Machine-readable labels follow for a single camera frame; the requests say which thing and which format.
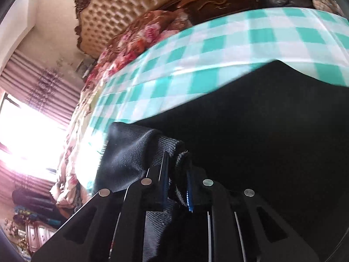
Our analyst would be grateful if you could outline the black fleece pants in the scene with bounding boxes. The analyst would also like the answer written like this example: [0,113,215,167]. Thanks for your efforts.
[93,61,348,261]

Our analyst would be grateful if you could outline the red floral quilt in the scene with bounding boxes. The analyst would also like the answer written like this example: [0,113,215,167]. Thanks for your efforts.
[50,9,192,210]

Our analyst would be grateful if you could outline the pink pleated curtain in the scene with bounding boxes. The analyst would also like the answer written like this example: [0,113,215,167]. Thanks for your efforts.
[1,50,81,181]

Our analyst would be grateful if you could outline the teal white checkered cloth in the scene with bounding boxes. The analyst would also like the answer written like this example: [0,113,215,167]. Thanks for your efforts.
[75,7,348,190]

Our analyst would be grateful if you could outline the tufted tan leather headboard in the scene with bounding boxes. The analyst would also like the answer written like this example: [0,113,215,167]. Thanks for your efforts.
[74,0,175,58]

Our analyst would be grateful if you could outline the dark wooden nightstand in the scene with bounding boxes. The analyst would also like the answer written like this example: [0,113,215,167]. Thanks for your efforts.
[161,0,258,25]

